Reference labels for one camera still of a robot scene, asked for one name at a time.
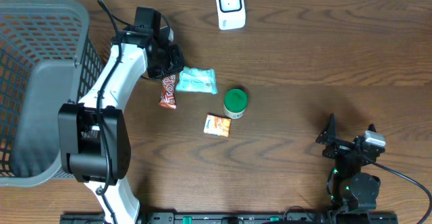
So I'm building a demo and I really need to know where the light green wet wipes pack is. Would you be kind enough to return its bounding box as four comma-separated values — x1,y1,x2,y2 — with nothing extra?
175,67,218,94

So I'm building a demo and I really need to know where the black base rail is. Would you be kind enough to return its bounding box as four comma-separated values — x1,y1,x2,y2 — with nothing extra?
60,211,399,224

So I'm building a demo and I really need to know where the orange snack packet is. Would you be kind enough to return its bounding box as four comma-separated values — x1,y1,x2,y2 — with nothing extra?
203,115,232,138

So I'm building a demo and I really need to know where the white barcode scanner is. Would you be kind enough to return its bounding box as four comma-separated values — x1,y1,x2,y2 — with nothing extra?
216,0,246,30

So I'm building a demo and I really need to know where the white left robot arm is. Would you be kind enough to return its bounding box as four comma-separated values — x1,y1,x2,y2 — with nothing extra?
58,7,185,223

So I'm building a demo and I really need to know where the green lid jar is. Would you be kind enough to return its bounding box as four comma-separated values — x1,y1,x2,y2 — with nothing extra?
223,88,248,119

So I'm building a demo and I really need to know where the orange chocolate bar wrapper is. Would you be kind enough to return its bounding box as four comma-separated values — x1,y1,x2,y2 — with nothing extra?
159,75,177,109

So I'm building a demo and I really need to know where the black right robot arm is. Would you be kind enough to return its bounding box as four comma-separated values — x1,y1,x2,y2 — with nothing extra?
316,113,386,213

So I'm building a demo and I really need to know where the grey plastic basket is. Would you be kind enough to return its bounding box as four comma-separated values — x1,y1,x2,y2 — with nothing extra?
1,0,103,188

